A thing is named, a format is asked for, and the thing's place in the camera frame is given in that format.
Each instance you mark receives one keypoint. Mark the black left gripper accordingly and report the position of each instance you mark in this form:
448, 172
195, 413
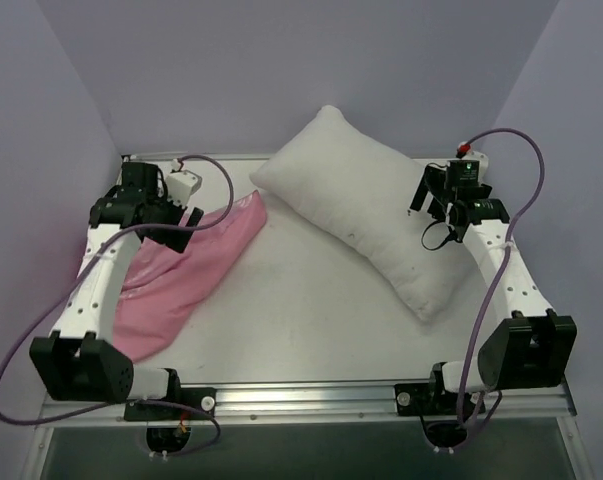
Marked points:
176, 230

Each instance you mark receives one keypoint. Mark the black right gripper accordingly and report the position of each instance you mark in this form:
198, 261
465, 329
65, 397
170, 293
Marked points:
432, 187

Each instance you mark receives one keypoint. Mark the white pillow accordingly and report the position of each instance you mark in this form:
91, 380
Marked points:
359, 190

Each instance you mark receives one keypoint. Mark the pink floral pillowcase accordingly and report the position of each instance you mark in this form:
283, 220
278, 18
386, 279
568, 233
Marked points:
162, 288

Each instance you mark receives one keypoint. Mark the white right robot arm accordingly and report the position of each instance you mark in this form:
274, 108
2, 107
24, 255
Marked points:
518, 340

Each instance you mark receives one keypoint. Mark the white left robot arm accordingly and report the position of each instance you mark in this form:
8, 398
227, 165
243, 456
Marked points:
78, 361

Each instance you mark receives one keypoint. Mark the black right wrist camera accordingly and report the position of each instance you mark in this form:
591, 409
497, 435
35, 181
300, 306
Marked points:
462, 181

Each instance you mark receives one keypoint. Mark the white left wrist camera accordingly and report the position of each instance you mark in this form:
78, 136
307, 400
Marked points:
181, 186

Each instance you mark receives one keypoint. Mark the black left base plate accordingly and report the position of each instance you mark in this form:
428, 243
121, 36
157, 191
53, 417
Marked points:
191, 403

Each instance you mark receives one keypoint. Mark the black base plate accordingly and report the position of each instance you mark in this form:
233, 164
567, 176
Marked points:
414, 399
191, 403

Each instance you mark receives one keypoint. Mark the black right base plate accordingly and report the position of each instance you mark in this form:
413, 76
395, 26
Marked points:
414, 399

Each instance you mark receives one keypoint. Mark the aluminium front rail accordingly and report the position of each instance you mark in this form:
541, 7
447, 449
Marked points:
262, 403

